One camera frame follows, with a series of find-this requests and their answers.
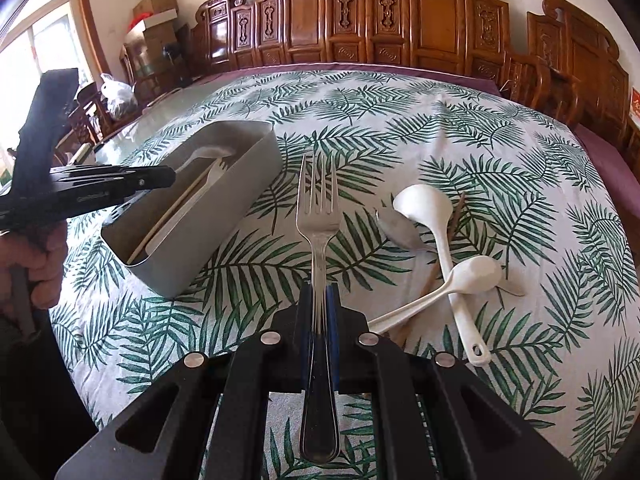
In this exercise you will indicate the metal spoon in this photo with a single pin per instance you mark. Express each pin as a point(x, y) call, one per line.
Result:
point(395, 230)

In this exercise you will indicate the carved wooden sofa bench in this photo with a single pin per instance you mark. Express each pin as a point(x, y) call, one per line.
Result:
point(300, 20)

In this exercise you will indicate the long purple seat cushion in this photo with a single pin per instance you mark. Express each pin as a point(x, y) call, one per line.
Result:
point(475, 77)

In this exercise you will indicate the wooden dining chair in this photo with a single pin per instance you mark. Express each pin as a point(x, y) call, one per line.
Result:
point(90, 115)

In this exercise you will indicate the metal fork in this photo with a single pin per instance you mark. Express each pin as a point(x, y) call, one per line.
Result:
point(317, 240)

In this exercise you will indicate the carved wooden armchair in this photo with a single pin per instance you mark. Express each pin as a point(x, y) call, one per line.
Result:
point(585, 55)

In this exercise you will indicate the wooden chopstick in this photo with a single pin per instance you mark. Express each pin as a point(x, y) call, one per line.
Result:
point(170, 215)
point(457, 210)

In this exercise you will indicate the person's left hand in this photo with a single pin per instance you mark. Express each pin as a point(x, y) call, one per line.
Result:
point(47, 260)

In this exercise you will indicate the red gift box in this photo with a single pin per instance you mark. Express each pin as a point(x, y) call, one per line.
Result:
point(635, 105)

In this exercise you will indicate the white plastic fork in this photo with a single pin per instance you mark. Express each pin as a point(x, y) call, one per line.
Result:
point(216, 172)

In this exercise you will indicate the short purple seat cushion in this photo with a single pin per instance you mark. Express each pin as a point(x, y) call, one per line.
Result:
point(605, 152)

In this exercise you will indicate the leaf-print tablecloth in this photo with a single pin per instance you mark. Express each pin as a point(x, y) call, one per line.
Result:
point(380, 120)

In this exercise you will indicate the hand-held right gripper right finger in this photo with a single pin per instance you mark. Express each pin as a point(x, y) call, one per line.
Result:
point(332, 315)

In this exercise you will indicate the grey rectangular container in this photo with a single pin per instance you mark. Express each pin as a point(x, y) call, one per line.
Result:
point(210, 240)

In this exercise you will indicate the white plastic spoon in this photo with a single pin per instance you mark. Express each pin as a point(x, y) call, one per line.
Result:
point(422, 210)
point(215, 152)
point(475, 272)

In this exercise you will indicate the white plastic bag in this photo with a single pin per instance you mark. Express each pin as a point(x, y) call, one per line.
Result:
point(117, 95)

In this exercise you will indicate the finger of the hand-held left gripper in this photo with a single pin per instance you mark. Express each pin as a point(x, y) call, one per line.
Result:
point(150, 177)

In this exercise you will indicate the wooden door frame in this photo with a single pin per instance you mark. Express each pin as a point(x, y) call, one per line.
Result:
point(92, 35)

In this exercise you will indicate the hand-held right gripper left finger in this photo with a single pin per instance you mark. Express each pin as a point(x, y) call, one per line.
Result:
point(306, 315)

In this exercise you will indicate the red bundle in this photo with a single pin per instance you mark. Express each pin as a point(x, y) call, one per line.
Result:
point(139, 21)

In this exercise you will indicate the brown cardboard box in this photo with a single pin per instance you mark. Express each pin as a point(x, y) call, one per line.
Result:
point(157, 0)

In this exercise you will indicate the stacked cardboard boxes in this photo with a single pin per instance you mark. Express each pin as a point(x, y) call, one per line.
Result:
point(160, 37)

